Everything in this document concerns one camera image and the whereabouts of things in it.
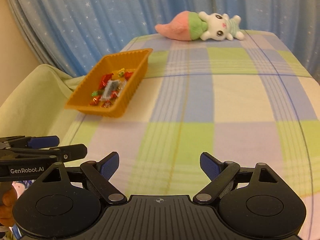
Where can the yellow green candy packet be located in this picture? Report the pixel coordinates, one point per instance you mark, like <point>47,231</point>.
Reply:
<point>121,72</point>

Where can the blue checkered bag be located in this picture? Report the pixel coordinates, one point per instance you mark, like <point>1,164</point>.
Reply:
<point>21,186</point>

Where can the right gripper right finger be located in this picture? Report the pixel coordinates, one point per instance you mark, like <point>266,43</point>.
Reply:
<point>221,177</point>

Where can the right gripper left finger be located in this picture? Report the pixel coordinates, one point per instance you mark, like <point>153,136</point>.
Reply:
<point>99,174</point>

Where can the person's left hand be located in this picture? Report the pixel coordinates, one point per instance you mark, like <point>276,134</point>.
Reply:
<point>8,199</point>

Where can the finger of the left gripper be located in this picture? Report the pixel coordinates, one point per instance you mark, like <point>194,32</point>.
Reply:
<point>29,142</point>
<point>69,152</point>

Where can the silver bone-shaped snack pouch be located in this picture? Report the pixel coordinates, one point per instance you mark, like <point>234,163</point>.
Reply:
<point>117,89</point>

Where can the plaid tablecloth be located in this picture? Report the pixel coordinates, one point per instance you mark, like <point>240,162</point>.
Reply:
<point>247,101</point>

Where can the light green sofa cover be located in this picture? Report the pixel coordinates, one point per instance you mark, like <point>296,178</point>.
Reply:
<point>36,107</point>

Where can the small red foil candy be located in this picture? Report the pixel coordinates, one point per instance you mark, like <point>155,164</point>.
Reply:
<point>127,75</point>

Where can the rabbit carrot plush toy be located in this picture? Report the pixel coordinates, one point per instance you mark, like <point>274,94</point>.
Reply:
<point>189,26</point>

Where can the green candy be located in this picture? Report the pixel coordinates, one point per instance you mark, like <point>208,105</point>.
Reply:
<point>97,93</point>

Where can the blue star curtain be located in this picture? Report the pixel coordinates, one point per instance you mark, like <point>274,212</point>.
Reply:
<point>73,35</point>

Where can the grey dark snack packet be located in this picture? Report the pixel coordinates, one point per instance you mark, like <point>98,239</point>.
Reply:
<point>108,88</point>

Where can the orange plastic tray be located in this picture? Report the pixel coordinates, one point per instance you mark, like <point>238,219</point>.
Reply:
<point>133,61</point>

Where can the large red candy packet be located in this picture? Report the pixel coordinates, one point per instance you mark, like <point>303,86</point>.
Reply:
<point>104,80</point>

